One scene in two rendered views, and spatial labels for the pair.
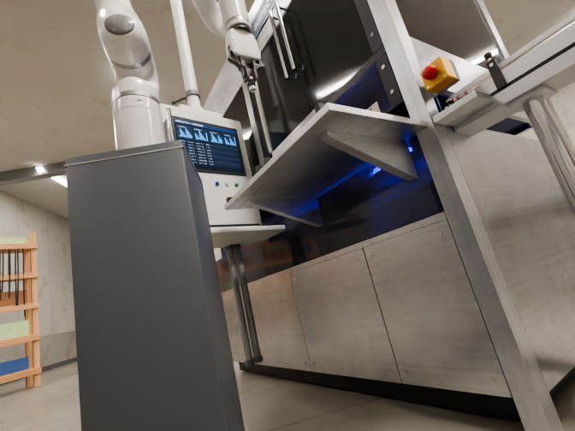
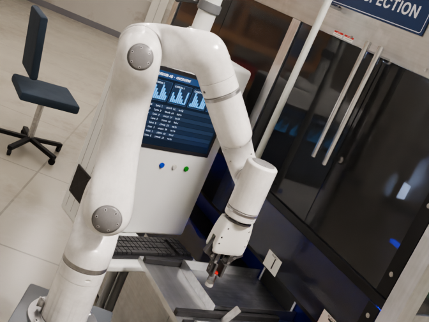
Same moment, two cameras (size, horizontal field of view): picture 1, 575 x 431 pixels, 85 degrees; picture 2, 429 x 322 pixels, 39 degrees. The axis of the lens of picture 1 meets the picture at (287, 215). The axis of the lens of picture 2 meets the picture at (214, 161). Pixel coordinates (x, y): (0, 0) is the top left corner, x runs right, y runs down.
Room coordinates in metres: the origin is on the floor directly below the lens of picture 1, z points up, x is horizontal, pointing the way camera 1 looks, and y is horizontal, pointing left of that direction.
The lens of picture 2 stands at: (-0.68, 0.11, 1.82)
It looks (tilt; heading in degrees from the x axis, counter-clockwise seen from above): 15 degrees down; 1
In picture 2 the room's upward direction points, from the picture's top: 23 degrees clockwise
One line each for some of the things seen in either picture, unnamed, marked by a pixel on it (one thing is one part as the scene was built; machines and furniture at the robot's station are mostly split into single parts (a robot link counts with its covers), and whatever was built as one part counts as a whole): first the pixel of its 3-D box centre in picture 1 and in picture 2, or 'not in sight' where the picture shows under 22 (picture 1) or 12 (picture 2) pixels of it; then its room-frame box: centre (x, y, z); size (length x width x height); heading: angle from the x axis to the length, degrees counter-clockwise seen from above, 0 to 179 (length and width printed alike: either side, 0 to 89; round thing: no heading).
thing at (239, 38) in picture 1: (242, 46); (232, 233); (0.83, 0.02, 1.25); 0.10 x 0.07 x 0.11; 125
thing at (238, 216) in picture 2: (239, 31); (241, 213); (0.83, 0.01, 1.31); 0.09 x 0.08 x 0.03; 125
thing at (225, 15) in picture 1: (234, 12); (253, 184); (0.83, 0.02, 1.39); 0.09 x 0.08 x 0.13; 15
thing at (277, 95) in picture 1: (275, 95); (303, 117); (1.48, -0.08, 1.51); 0.47 x 0.01 x 0.59; 35
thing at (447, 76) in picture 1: (439, 75); not in sight; (0.84, -0.54, 1.00); 0.08 x 0.07 x 0.07; 125
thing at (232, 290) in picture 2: not in sight; (237, 289); (1.26, -0.11, 0.90); 0.34 x 0.26 x 0.04; 125
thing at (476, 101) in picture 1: (465, 110); not in sight; (0.86, -0.59, 0.87); 0.14 x 0.13 x 0.02; 125
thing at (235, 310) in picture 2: not in sight; (217, 314); (1.02, -0.06, 0.91); 0.14 x 0.03 x 0.06; 125
